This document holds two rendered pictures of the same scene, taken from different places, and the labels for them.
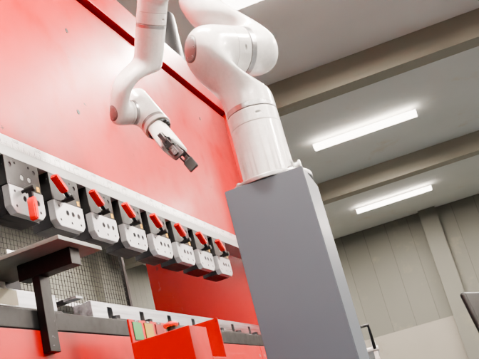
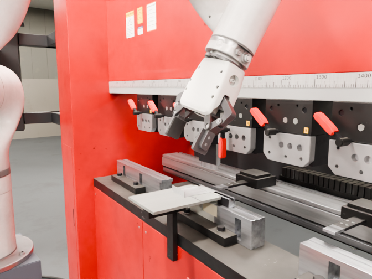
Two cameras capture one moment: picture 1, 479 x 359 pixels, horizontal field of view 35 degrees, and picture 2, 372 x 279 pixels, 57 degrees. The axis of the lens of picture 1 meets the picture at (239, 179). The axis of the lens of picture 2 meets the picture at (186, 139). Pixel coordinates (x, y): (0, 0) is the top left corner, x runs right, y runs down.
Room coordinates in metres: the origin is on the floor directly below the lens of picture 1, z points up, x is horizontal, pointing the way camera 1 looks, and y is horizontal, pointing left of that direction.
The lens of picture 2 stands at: (2.41, -0.33, 1.37)
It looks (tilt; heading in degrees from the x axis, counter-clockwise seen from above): 9 degrees down; 129
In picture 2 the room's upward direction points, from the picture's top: straight up
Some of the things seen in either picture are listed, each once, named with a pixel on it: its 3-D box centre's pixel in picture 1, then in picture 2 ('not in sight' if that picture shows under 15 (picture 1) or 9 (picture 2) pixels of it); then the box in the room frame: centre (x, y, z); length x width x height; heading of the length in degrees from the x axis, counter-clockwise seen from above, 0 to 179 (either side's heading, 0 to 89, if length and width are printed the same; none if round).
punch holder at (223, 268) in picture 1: (214, 259); not in sight; (3.22, 0.20, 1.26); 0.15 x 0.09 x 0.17; 163
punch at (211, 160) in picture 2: not in sight; (209, 155); (1.71, 0.65, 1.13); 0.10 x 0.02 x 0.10; 163
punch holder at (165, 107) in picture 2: not in sight; (175, 115); (1.49, 0.72, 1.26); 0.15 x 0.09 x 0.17; 163
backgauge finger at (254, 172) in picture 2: not in sight; (241, 180); (1.76, 0.80, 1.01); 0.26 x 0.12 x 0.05; 73
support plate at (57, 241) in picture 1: (33, 260); (174, 197); (1.67, 0.51, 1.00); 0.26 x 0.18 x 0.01; 73
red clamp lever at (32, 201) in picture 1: (30, 203); (223, 142); (1.84, 0.55, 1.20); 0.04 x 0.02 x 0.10; 73
